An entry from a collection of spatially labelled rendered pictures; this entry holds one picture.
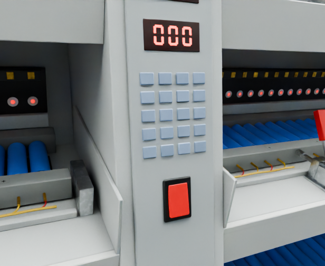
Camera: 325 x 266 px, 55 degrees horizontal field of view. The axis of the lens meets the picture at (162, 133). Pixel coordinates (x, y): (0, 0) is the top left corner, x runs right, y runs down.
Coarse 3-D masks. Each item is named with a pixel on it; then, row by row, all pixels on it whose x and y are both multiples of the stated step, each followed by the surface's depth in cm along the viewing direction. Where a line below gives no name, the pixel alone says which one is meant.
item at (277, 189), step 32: (224, 96) 46; (256, 96) 49; (288, 96) 52; (320, 96) 55; (224, 128) 44; (256, 128) 44; (288, 128) 46; (320, 128) 35; (224, 160) 35; (256, 160) 37; (288, 160) 39; (320, 160) 36; (224, 192) 27; (256, 192) 33; (288, 192) 34; (320, 192) 34; (224, 224) 27; (256, 224) 29; (288, 224) 31; (320, 224) 34; (224, 256) 29
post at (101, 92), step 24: (120, 0) 22; (216, 0) 25; (120, 24) 22; (216, 24) 25; (72, 48) 36; (96, 48) 25; (120, 48) 22; (216, 48) 25; (72, 72) 37; (96, 72) 26; (120, 72) 22; (216, 72) 25; (72, 96) 39; (96, 96) 27; (120, 96) 22; (216, 96) 26; (96, 120) 27; (120, 120) 22; (216, 120) 26; (96, 144) 28; (120, 144) 23; (216, 144) 26; (120, 168) 23; (216, 168) 26; (120, 192) 23; (216, 192) 27; (216, 216) 27; (216, 240) 27; (120, 264) 24; (216, 264) 27
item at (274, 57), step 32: (0, 64) 36; (32, 64) 38; (64, 64) 39; (224, 64) 49; (256, 64) 52; (288, 64) 55; (320, 64) 58; (64, 96) 40; (32, 128) 39; (64, 128) 40
